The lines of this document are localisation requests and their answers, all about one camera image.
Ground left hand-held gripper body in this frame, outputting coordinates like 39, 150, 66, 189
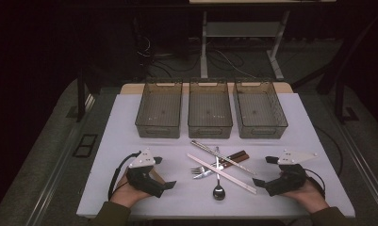
125, 148, 166, 199

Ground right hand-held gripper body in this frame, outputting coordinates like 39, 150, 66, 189
264, 150, 319, 198

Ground fork with wooden handle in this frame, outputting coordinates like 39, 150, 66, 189
189, 150, 248, 175

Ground knife with wooden handle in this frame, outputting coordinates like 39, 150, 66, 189
192, 153, 251, 180

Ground silver metal spoon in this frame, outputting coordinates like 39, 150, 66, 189
212, 146, 226, 202

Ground translucent brown plastic bin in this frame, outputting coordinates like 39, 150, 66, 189
233, 78, 288, 139
187, 77, 234, 139
134, 78, 184, 139

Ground person's left hand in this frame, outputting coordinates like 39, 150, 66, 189
110, 170, 153, 209

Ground person's right hand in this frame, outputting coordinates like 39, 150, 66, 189
280, 178, 331, 215

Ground tan flat strip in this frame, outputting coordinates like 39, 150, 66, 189
150, 169, 166, 186

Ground white table mat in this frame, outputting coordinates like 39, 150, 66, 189
75, 92, 356, 219

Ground black metal stand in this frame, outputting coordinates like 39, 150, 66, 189
334, 78, 361, 124
65, 65, 98, 123

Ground black slanted stand legs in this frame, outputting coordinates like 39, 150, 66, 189
291, 12, 378, 96

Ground white desk with shelf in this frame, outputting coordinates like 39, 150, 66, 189
189, 0, 337, 81

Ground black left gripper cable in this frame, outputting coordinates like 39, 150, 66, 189
107, 151, 142, 202

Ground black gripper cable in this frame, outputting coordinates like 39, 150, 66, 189
304, 169, 326, 200
107, 151, 142, 202

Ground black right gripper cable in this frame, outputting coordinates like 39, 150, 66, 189
304, 169, 326, 200

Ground thin black floor cable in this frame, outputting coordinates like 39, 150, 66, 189
313, 124, 345, 178

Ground black floor hatch frame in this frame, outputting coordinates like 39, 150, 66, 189
72, 134, 99, 158

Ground aluminium floor rail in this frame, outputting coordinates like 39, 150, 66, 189
25, 93, 96, 226
334, 121, 378, 218

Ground floor cable tangle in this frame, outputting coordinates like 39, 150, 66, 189
136, 34, 260, 79

